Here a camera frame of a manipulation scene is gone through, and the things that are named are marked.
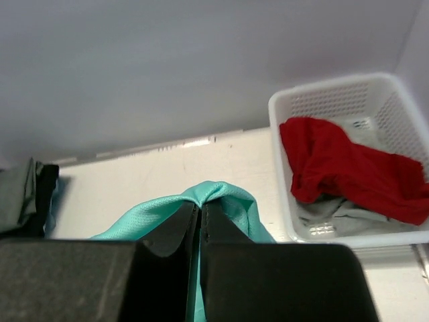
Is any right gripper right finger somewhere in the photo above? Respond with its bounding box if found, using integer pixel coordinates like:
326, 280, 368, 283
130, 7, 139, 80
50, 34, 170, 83
200, 201, 378, 321

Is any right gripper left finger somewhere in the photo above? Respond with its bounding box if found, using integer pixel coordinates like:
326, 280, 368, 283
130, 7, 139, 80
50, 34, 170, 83
1, 202, 200, 321

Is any teal t shirt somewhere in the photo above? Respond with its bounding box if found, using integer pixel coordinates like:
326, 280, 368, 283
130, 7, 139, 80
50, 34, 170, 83
95, 181, 271, 321

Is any grey t shirt in basket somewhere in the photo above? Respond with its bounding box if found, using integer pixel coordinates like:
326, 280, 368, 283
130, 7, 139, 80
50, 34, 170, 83
297, 194, 404, 237

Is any red t shirt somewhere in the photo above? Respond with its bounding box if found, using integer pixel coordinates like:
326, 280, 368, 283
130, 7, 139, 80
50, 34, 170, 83
279, 117, 428, 225

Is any folded grey t shirt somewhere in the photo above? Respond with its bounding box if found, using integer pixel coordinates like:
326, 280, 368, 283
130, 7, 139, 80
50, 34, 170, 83
1, 158, 44, 233

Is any white plastic basket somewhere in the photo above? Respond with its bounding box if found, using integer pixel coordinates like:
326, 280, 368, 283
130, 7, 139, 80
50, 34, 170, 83
268, 72, 428, 248

